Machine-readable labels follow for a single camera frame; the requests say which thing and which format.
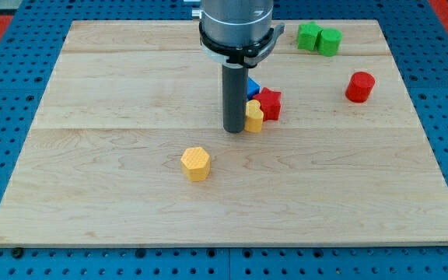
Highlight black clamp ring mount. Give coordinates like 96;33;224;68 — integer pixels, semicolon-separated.
198;23;285;68

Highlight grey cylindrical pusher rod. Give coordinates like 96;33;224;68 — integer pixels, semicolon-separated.
222;66;248;133

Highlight yellow hexagon block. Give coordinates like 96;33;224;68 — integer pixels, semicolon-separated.
180;147;211;182

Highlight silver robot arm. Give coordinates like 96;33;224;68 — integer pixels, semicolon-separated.
198;0;285;133

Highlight red star block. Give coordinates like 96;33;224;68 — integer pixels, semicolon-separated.
253;87;282;121

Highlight green star block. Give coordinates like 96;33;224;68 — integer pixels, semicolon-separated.
296;21;323;51

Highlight blue block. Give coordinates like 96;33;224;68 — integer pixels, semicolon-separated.
247;77;261;100

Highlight yellow heart block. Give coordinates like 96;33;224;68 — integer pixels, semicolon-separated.
244;100;264;133

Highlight green cylinder block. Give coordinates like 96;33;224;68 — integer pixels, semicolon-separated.
317;28;343;57

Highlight red cylinder block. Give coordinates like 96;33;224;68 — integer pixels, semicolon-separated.
345;72;376;103

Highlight wooden board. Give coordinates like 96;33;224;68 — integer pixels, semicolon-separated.
0;20;448;248

